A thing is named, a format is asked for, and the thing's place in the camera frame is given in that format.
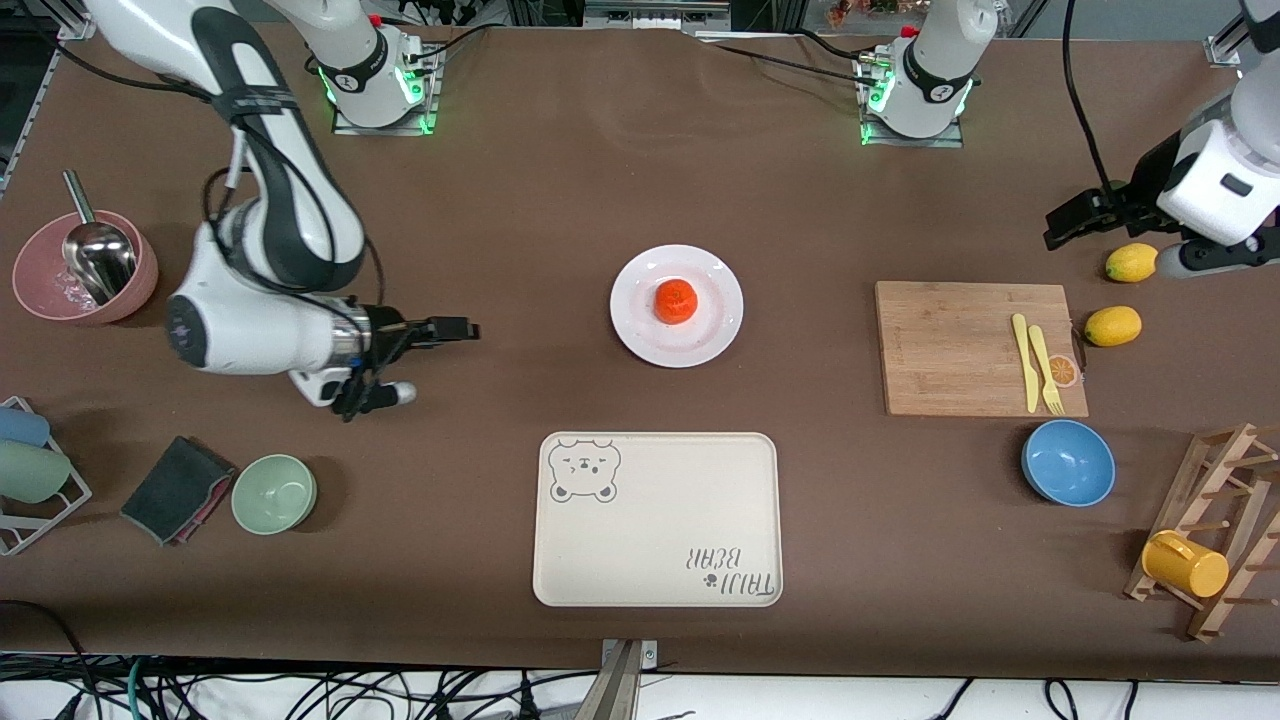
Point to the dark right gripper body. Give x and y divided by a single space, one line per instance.
385 334

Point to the white round plate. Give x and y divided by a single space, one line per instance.
630 320

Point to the orange fruit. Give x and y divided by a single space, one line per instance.
677 301

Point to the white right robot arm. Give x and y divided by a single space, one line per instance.
250 340

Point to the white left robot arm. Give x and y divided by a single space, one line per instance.
940 60

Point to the yellow lemon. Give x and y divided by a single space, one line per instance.
1113 326
1131 262

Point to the yellow plastic fork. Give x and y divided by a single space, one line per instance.
1043 360

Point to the yellow plastic knife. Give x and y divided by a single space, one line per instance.
1024 360

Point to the orange slice toy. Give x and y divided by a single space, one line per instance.
1064 372

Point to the bamboo cutting board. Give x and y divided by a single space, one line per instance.
940 350

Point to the pale green bowl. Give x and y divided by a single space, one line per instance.
274 494

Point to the blue bowl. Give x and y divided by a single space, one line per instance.
1068 463

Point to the pink folded cloth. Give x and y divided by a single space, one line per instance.
214 505

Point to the cream bear print tray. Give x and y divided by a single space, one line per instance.
660 520

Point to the dark grey folded cloth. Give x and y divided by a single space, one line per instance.
170 490

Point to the wooden cup rack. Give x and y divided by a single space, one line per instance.
1215 500

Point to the metal scoop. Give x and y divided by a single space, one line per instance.
100 260

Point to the colourful toy pile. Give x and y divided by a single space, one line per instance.
865 10

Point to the clear plastic ice cubes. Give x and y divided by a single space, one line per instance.
70 293

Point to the pink bowl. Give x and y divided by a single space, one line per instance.
40 275

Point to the yellow mug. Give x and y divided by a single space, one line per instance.
1185 565

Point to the grey metal box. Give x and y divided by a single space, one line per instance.
655 12

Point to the light blue cup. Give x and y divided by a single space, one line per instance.
20 427

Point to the pale green cup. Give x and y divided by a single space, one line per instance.
30 472

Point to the aluminium frame rail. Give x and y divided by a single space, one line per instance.
1222 50
75 28

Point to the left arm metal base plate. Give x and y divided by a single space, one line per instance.
915 143

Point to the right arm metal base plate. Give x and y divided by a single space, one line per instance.
425 122

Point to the metal table bracket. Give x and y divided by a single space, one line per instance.
622 690

